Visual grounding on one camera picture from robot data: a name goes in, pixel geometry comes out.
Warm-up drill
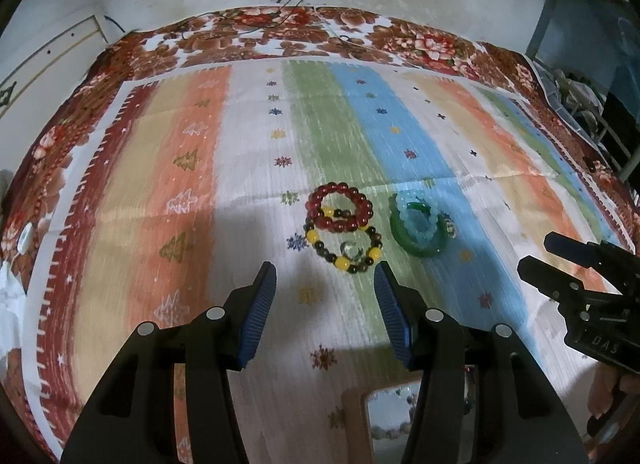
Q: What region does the clear glass ring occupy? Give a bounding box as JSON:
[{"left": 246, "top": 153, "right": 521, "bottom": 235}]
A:
[{"left": 340, "top": 240, "right": 367, "bottom": 264}]

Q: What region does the pile of clothes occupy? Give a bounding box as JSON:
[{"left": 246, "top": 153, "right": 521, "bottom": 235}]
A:
[{"left": 542, "top": 68, "right": 617, "bottom": 141}]

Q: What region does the red bead bracelet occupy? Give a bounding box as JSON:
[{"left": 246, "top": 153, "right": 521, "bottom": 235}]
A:
[{"left": 306, "top": 183, "right": 375, "bottom": 234}]

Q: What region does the person's right hand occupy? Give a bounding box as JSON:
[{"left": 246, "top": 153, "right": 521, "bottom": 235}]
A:
[{"left": 586, "top": 363, "right": 640, "bottom": 441}]

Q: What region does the mirrored jewelry box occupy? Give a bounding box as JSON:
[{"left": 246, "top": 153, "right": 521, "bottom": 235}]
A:
[{"left": 341, "top": 378, "right": 478, "bottom": 464}]

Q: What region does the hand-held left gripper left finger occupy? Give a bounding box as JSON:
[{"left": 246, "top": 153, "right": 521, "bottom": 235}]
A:
[{"left": 60, "top": 261, "right": 278, "bottom": 464}]

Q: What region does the white door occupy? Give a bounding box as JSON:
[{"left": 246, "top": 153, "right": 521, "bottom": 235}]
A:
[{"left": 0, "top": 14, "right": 110, "bottom": 117}]

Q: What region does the red floral blanket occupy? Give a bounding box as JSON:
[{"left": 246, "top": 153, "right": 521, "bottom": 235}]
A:
[{"left": 0, "top": 5, "right": 640, "bottom": 464}]

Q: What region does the yellow and brown bead bracelet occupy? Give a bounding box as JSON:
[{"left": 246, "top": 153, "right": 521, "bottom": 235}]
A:
[{"left": 304, "top": 208, "right": 385, "bottom": 275}]

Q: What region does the light blue bead bracelet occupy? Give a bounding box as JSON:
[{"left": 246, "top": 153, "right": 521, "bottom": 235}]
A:
[{"left": 394, "top": 193, "right": 447, "bottom": 245}]

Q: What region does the small white device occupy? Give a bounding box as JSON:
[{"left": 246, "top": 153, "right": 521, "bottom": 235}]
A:
[{"left": 15, "top": 224, "right": 37, "bottom": 256}]

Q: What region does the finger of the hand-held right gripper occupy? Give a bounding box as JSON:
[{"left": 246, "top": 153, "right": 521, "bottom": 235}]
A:
[
  {"left": 517, "top": 255, "right": 588, "bottom": 304},
  {"left": 543, "top": 231, "right": 603, "bottom": 270}
]

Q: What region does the blue metal rack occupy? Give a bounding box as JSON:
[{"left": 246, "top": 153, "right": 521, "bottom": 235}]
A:
[{"left": 525, "top": 0, "right": 640, "bottom": 172}]

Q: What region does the green jade bangle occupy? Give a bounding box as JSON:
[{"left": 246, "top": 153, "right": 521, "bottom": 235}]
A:
[{"left": 389, "top": 200, "right": 450, "bottom": 257}]

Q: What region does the striped patterned cloth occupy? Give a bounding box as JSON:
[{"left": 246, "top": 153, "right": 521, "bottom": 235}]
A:
[{"left": 24, "top": 55, "right": 632, "bottom": 464}]

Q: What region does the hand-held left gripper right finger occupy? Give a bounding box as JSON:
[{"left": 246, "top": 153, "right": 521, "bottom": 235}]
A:
[{"left": 374, "top": 261, "right": 589, "bottom": 464}]

